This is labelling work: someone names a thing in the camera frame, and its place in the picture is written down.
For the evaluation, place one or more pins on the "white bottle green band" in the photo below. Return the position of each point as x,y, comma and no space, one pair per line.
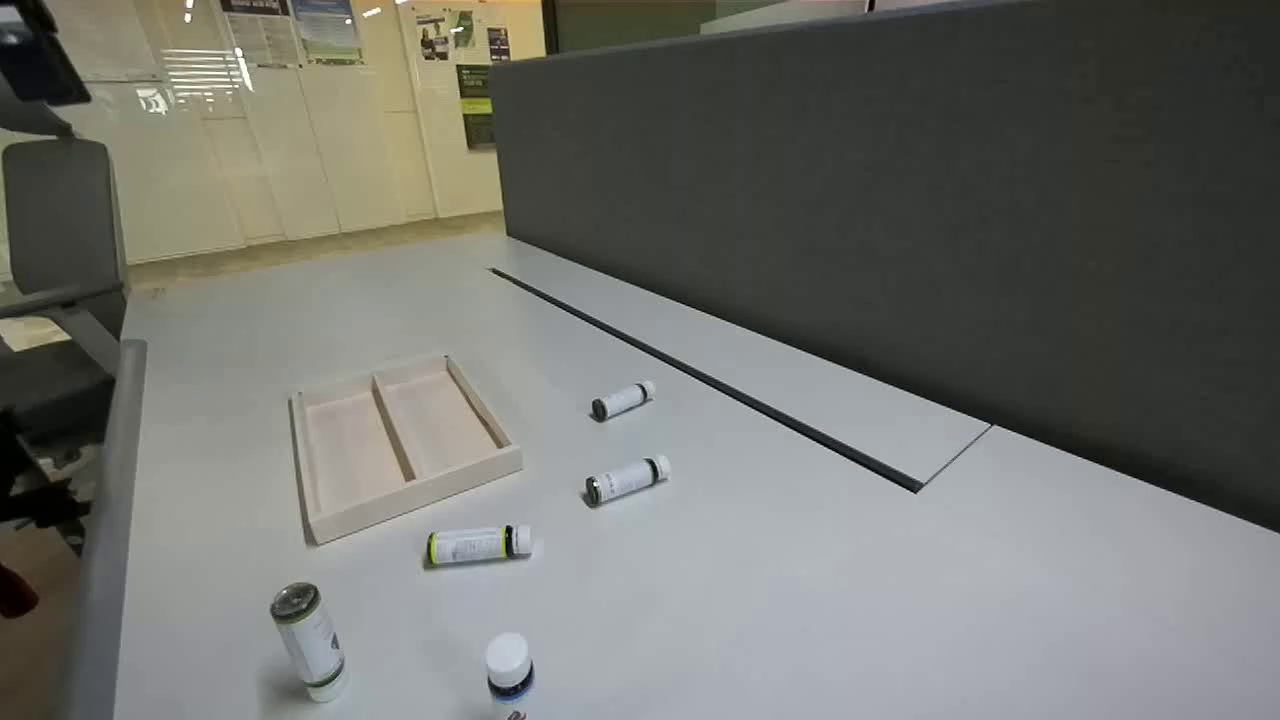
311,643

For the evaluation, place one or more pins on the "far lying white bottle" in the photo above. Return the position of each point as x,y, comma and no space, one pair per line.
620,402

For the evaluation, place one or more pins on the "lying white bottle dark cap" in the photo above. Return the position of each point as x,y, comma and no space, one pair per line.
620,483

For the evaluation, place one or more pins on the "lying white bottle yellow-green bands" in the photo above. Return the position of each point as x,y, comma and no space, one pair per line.
478,546

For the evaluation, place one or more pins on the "white bottle blue band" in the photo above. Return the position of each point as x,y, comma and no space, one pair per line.
509,677

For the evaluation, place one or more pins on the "wooden two-compartment tray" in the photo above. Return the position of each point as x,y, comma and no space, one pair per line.
393,443

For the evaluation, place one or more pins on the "grey desk partition panel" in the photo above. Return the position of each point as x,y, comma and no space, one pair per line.
1048,215

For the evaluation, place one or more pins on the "grey office chair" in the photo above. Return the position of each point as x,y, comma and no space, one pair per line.
66,254

